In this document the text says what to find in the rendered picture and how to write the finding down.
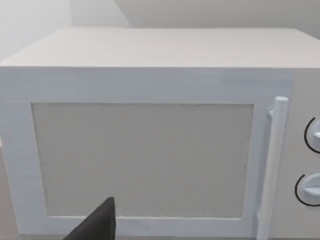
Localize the pale microwave door handle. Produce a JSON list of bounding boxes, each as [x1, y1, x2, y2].
[[255, 96, 289, 240]]

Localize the pale microwave oven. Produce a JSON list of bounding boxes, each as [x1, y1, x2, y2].
[[0, 27, 320, 240]]

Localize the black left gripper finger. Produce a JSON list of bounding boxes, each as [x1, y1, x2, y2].
[[62, 196, 117, 240]]

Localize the pale microwave door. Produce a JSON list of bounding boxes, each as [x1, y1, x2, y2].
[[0, 66, 296, 238]]

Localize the pale round microwave knob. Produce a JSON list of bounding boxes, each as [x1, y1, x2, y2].
[[303, 117, 320, 154], [294, 173, 320, 207]]

